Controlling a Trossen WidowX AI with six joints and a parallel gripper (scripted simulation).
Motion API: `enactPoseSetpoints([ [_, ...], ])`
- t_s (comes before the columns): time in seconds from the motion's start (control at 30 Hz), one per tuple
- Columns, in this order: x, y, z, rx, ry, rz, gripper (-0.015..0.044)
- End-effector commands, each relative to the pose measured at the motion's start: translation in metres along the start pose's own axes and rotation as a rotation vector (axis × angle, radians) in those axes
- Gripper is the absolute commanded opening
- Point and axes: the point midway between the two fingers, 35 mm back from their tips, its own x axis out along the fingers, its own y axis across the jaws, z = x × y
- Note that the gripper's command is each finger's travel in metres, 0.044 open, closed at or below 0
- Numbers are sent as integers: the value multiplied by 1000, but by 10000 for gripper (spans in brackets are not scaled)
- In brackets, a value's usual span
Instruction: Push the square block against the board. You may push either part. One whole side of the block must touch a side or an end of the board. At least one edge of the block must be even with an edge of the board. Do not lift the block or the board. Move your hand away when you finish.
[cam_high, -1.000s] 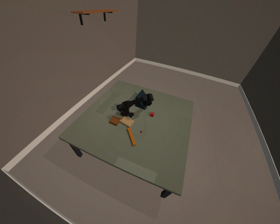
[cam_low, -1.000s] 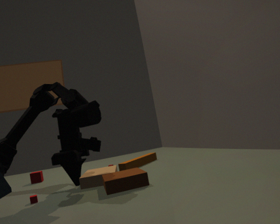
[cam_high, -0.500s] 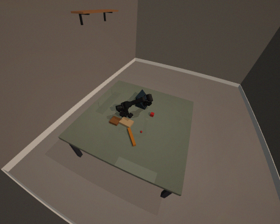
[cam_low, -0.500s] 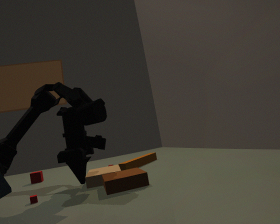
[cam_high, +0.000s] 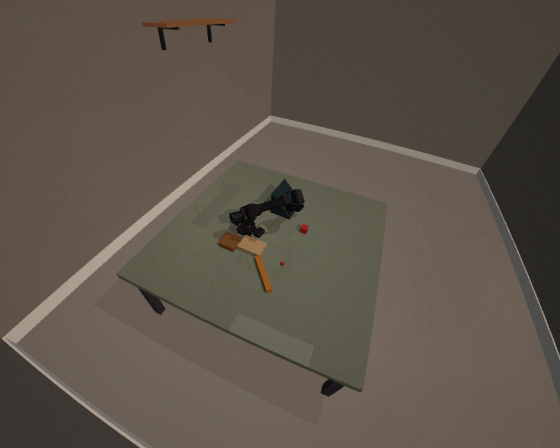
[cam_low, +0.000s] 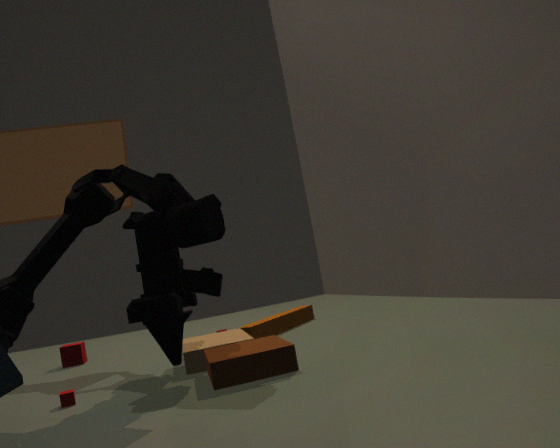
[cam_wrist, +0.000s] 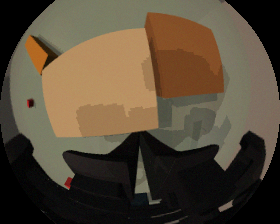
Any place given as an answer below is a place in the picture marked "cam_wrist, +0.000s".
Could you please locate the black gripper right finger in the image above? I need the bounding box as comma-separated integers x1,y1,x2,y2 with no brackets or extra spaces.
140,131,219,201

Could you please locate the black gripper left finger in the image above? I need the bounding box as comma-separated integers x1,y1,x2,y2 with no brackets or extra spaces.
62,131,140,202

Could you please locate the orange bar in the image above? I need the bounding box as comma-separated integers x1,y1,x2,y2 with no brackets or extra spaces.
25,34,59,76

